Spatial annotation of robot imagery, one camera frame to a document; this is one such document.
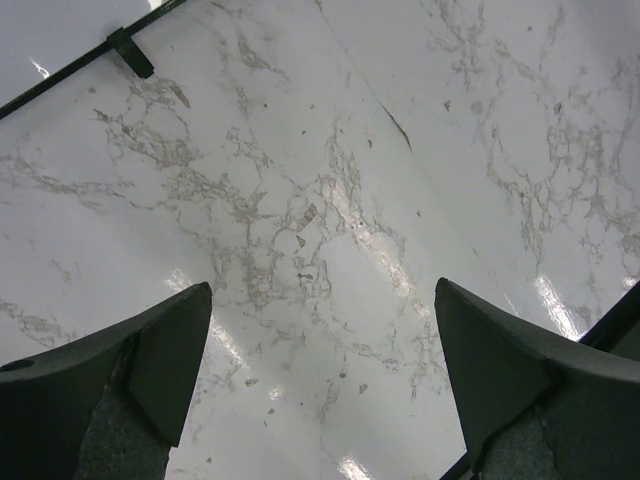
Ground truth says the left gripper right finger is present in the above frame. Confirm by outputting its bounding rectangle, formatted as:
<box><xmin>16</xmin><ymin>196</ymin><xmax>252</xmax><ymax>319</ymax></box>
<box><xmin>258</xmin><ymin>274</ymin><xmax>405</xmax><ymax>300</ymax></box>
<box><xmin>433</xmin><ymin>277</ymin><xmax>640</xmax><ymax>480</ymax></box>

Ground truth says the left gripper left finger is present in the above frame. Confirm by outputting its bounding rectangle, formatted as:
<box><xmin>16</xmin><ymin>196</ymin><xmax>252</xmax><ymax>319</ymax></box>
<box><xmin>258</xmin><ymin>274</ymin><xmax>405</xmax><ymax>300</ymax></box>
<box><xmin>1</xmin><ymin>283</ymin><xmax>212</xmax><ymax>479</ymax></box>

